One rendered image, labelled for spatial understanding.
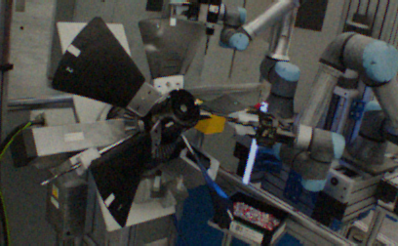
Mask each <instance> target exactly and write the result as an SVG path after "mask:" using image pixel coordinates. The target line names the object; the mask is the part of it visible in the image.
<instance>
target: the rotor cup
mask: <svg viewBox="0 0 398 246"><path fill-rule="evenodd" d="M164 98H165V99H164ZM162 99H164V100H163V101H161V100H162ZM159 101H161V102H159ZM182 104H184V105H185V106H186V112H183V111H182V110H180V106H181V105H182ZM158 118H159V119H160V120H161V142H160V143H159V144H158V145H169V144H171V143H173V142H175V141H176V140H177V138H178V137H179V135H180V134H181V133H184V132H186V131H187V130H190V129H192V128H193V127H194V126H196V124H197V123H199V121H200V105H199V103H198V102H197V101H196V98H195V97H193V95H192V94H190V92H189V91H186V90H184V89H182V88H176V89H174V90H172V91H170V92H168V93H167V94H164V96H162V97H161V98H158V101H156V102H155V104H154V105H153V107H152V108H151V109H150V110H148V113H146V115H145V116H143V117H142V116H139V115H138V122H139V128H140V130H141V131H142V134H143V135H145V134H146V133H148V132H149V130H150V129H151V128H152V126H153V125H154V124H155V122H156V121H157V120H158ZM171 122H173V123H174V124H172V125H171V126H168V127H167V126H165V125H167V124H168V123H171Z"/></svg>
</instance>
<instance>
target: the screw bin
mask: <svg viewBox="0 0 398 246"><path fill-rule="evenodd" d="M228 198H229V199H230V200H231V201H232V202H233V203H236V202H237V201H239V202H240V203H244V204H245V205H247V206H252V208H255V209H256V210H257V209H259V210H260V211H261V212H263V213H265V214H266V213H267V214H268V215H270V214H271V215H272V216H273V217H275V218H276V219H279V220H281V223H280V224H278V226H277V227H276V228H274V229H273V230H270V229H267V228H266V227H263V226H262V225H257V224H256V223H253V222H252V221H249V220H246V219H243V218H242V217H239V216H238V215H236V214H235V215H234V218H233V220H232V222H231V224H230V225H229V226H228V227H226V229H229V230H231V231H234V232H235V233H237V234H239V235H241V236H244V237H245V238H248V239H250V240H253V241H254V242H257V244H260V245H262V246H270V245H271V244H272V243H273V241H274V240H276V238H277V237H278V236H279V235H280V234H281V233H282V231H283V230H284V229H285V226H286V224H287V221H288V219H289V217H290V216H291V215H292V213H291V212H290V213H289V212H287V211H284V210H282V209H281V208H277V207H276V206H272V205H271V204H268V203H266V202H263V201H261V200H258V199H256V198H255V197H252V196H251V195H247V194H245V193H244V192H240V191H239V190H236V192H234V193H232V194H231V195H230V196H228ZM233 203H232V204H233Z"/></svg>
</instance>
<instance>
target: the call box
mask: <svg viewBox="0 0 398 246"><path fill-rule="evenodd" d="M208 116H211V117H212V119H207V120H200V121H199V123H197V124H196V126H194V128H195V129H196V130H200V132H202V133H205V134H212V133H220V132H222V131H223V127H224V124H225V117H222V116H215V115H213V114H211V115H208Z"/></svg>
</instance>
